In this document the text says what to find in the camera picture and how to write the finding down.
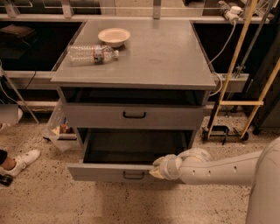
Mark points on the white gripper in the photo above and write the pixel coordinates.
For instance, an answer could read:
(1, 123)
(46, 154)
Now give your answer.
(166, 167)

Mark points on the grey drawer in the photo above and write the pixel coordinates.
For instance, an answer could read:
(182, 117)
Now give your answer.
(125, 155)
(133, 117)

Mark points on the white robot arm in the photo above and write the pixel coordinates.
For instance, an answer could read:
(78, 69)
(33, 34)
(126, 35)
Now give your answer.
(259, 170)

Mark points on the grey drawer cabinet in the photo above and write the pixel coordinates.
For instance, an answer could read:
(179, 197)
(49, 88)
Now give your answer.
(161, 64)

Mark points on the grey top drawer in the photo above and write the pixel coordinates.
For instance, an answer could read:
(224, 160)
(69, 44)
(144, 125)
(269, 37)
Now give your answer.
(133, 117)

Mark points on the black wheeled cart base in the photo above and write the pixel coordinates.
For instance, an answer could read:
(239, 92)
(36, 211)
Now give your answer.
(223, 131)

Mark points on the white sneaker near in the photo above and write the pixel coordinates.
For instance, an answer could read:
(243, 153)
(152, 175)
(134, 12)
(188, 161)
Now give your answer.
(13, 166)

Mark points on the white sneaker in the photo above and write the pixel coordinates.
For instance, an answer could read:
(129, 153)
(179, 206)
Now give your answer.
(13, 166)
(7, 125)

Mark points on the clear plastic water bottle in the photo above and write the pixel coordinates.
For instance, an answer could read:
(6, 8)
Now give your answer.
(96, 54)

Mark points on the white bowl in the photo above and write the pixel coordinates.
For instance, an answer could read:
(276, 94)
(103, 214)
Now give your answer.
(114, 37)

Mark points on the white sneaker far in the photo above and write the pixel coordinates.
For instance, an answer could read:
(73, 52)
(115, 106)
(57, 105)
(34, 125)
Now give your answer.
(7, 125)

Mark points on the black caster wheel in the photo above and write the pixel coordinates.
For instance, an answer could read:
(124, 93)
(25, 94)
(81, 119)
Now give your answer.
(6, 180)

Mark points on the yellow ladder frame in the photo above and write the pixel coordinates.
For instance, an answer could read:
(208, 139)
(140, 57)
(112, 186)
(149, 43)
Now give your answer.
(224, 85)

